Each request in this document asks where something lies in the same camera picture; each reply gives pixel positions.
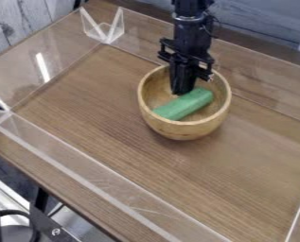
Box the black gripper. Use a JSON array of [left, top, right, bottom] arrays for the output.
[[159, 15, 215, 95]]

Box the green rectangular block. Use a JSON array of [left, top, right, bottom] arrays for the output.
[[152, 87, 215, 121]]

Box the light wooden bowl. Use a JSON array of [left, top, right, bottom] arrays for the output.
[[137, 65, 232, 141]]

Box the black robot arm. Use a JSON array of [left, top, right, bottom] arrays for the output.
[[159, 0, 215, 95]]

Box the black table leg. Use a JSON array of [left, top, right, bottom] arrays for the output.
[[36, 188, 50, 213]]

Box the clear acrylic enclosure wall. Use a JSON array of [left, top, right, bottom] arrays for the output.
[[0, 0, 300, 242]]

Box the black metal bracket with screw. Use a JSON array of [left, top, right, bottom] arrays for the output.
[[30, 207, 81, 242]]

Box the black cable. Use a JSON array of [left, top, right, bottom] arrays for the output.
[[0, 209, 42, 242]]

